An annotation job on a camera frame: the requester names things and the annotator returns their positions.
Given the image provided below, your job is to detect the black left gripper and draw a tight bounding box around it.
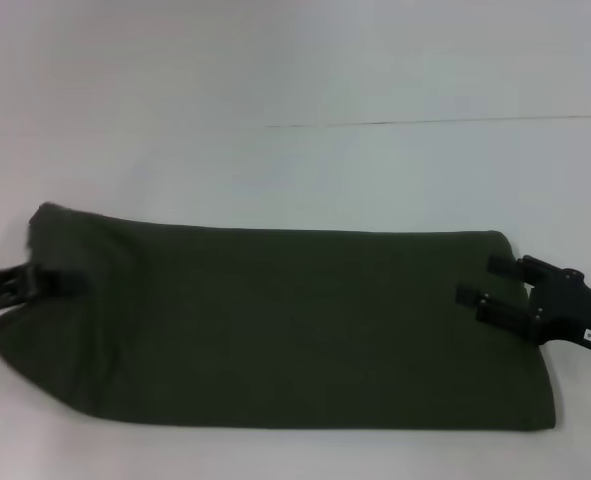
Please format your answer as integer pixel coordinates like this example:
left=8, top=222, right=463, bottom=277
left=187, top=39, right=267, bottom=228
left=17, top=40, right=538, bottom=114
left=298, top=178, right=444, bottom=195
left=0, top=264, right=90, bottom=314

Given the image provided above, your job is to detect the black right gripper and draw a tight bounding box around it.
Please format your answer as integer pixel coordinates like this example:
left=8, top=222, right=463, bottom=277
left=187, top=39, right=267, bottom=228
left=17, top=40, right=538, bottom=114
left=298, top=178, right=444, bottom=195
left=454, top=254, right=591, bottom=352

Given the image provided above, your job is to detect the dark green printed t-shirt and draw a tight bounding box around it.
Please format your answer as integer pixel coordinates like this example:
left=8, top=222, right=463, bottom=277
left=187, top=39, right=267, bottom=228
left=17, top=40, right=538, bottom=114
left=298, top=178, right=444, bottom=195
left=0, top=202, right=559, bottom=419

